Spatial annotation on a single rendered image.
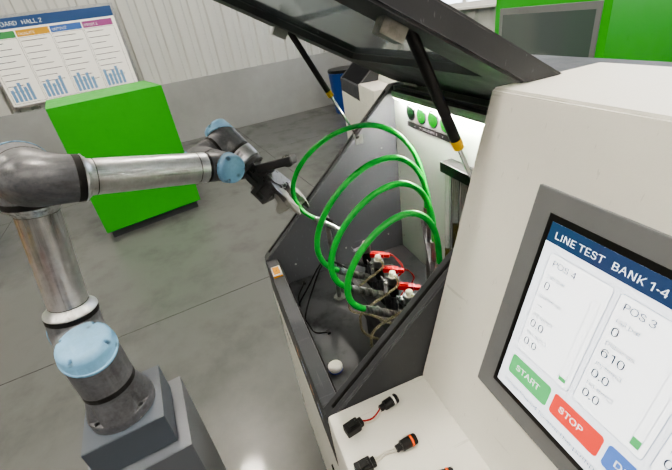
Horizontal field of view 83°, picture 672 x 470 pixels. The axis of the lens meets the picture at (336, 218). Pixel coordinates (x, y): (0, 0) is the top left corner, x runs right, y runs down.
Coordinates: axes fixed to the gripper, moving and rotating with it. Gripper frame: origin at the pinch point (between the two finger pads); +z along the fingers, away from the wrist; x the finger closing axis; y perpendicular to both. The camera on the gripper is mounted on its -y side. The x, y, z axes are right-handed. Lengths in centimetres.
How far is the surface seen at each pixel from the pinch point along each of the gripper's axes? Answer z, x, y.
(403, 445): 46, 45, -3
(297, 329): 23.1, 17.1, 19.0
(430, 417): 49, 38, -6
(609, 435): 50, 56, -35
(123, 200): -152, -183, 226
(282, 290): 13.3, 2.6, 24.6
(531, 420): 50, 49, -26
